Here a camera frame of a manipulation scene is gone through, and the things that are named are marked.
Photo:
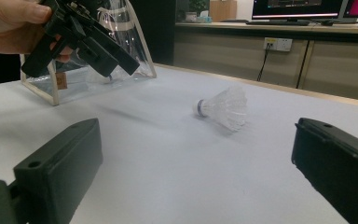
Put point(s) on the green potted plant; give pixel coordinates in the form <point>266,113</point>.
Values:
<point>199,5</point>

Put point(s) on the black computer mouse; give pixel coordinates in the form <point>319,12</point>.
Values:
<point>325,22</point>

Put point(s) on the black keyboard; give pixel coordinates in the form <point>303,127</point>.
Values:
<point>276,22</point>

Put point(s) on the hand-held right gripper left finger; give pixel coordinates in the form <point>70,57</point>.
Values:
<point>62,168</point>

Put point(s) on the pale teal tissue box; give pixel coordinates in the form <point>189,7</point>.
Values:
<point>204,18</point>

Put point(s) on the wide black monitor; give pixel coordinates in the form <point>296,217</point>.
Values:
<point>296,7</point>

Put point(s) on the white wall socket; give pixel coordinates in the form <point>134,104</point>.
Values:
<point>282,44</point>

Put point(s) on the beige wooden counter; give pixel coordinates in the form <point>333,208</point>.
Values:
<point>332,68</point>

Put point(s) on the clear plastic bag cream trim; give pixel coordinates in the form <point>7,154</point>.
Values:
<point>80,88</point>

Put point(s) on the brown cardboard box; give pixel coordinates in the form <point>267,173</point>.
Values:
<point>223,11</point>

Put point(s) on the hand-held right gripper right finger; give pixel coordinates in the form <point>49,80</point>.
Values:
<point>338,168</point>

